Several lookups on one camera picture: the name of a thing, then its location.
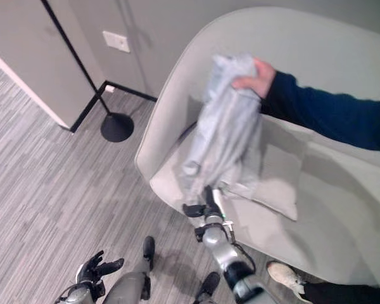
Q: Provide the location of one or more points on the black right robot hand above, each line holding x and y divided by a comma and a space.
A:
206, 204

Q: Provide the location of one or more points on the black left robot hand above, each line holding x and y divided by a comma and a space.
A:
96, 268

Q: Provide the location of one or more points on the light grey garment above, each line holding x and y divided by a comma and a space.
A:
223, 126

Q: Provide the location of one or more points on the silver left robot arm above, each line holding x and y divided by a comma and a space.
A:
77, 293

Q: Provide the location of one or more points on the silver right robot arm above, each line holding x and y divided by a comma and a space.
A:
229, 256

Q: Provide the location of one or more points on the person's forearm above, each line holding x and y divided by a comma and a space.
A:
329, 111

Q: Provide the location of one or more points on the light grey sofa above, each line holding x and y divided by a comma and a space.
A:
272, 152

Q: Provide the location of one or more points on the silver left robot leg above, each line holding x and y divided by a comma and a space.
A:
130, 282

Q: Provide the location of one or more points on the dark left robot foot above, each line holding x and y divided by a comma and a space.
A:
149, 250

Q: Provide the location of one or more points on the dark robot foot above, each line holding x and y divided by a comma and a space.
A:
209, 285
149, 250

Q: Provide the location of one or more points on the light grey cushion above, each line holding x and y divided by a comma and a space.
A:
272, 177

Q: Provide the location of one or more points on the dark right robot foot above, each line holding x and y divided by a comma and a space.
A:
209, 285

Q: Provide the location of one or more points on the person's white shoe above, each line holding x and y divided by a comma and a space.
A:
285, 275

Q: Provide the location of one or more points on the black floor lamp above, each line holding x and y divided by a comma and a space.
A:
114, 122

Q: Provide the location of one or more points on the person's hand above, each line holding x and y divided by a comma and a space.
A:
256, 79

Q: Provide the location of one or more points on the person's leg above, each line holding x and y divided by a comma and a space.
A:
345, 293

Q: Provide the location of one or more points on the white wall socket plate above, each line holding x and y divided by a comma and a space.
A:
115, 41

